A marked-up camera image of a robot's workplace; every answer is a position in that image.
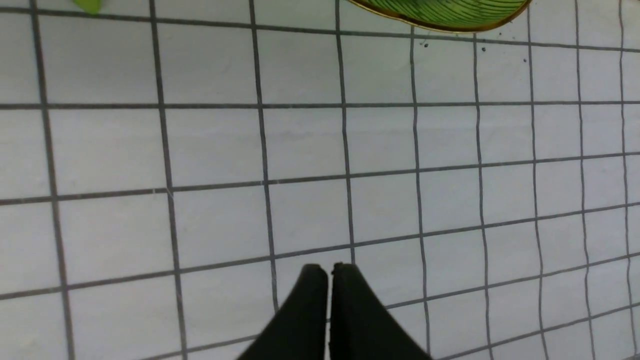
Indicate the green glass plate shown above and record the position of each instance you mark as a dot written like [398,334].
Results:
[449,16]

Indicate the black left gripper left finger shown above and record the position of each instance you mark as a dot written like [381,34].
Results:
[298,329]

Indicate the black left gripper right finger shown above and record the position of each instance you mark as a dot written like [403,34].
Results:
[360,326]

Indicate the green gourd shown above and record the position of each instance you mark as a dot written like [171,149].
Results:
[91,7]

